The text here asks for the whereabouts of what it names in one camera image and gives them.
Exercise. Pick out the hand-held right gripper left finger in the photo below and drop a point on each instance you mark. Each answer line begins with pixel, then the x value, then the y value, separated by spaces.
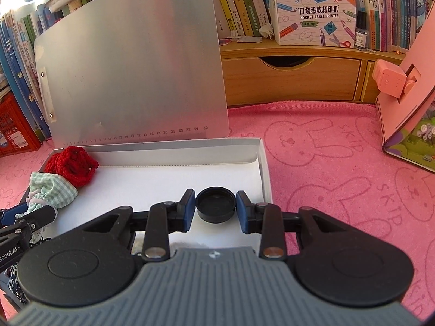
pixel 190 210

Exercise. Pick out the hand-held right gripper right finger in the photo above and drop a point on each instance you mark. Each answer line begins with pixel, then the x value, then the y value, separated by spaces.
pixel 242 210

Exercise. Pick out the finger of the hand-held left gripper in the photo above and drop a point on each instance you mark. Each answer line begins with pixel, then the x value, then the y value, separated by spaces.
pixel 6 216
pixel 39 219

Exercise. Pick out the black round lid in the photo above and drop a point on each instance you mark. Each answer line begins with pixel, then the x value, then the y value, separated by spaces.
pixel 215 205

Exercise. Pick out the green checked cloth pouch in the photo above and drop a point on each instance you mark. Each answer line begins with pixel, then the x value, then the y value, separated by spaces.
pixel 51 190

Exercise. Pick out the red knitted piece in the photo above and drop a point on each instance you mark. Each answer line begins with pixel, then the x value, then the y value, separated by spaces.
pixel 73 164

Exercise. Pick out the grey cardboard box with lid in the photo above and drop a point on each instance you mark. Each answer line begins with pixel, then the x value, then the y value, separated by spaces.
pixel 136 74

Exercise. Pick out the pink rabbit-print blanket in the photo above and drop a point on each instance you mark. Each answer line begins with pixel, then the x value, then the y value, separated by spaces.
pixel 323 176

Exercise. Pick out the red plastic basket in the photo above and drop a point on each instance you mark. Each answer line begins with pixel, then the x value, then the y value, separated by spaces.
pixel 17 125

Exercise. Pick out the wooden desk drawer unit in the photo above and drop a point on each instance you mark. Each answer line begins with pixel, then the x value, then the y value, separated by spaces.
pixel 292 78

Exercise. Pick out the row of thin blue books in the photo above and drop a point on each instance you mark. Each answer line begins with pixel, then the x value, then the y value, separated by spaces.
pixel 20 57

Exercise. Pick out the pink triangular dollhouse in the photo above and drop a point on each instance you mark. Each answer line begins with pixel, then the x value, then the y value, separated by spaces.
pixel 411 91

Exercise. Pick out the white pencil-print carton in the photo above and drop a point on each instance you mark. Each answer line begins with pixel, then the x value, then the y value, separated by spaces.
pixel 312 10

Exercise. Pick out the small ink bottle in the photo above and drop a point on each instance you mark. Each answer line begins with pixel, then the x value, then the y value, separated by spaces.
pixel 361 32

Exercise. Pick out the row of colourful upright books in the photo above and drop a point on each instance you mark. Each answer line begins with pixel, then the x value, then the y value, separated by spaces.
pixel 384 13

